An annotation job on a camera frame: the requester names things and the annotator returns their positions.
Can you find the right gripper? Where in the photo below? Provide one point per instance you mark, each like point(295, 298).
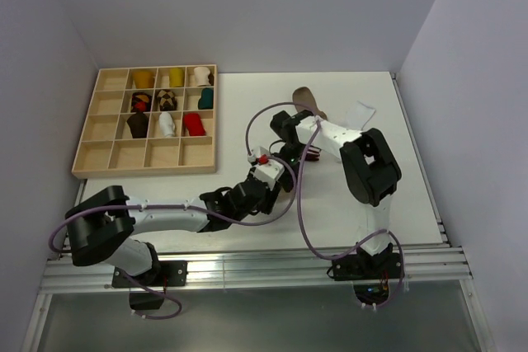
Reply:
point(287, 180)

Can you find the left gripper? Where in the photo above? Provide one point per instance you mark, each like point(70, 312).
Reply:
point(266, 205)

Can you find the brown sock striped cuff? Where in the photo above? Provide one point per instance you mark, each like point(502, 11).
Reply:
point(304, 99)

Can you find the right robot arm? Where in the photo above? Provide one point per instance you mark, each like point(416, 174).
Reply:
point(371, 171)

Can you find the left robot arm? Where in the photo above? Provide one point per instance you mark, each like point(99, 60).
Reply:
point(106, 224)

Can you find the white sock black stripes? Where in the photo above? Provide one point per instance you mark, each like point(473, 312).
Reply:
point(358, 116)

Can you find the teal rolled sock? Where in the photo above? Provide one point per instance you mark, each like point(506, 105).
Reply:
point(206, 101)

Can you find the white rolled sock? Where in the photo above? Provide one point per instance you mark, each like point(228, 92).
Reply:
point(166, 125)

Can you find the cream rolled sock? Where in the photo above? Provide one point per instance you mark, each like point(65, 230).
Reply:
point(203, 76)

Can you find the wooden compartment tray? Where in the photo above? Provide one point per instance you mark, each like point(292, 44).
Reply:
point(106, 147)

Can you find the brown tan checkered rolled sock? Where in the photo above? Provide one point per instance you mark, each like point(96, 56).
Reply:
point(167, 101)

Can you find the dark brown rolled sock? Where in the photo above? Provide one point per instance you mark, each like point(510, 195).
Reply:
point(138, 124)

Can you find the brown red argyle rolled sock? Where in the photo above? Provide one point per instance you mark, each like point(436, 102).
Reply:
point(140, 102)

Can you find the mustard yellow rolled sock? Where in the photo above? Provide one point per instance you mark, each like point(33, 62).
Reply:
point(143, 78)

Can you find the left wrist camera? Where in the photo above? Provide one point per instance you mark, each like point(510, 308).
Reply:
point(263, 167)

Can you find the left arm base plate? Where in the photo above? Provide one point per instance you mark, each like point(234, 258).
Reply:
point(167, 273)

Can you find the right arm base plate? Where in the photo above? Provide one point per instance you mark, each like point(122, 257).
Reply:
point(350, 267)

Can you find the aluminium rail frame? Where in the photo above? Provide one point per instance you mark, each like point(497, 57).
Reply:
point(429, 256)

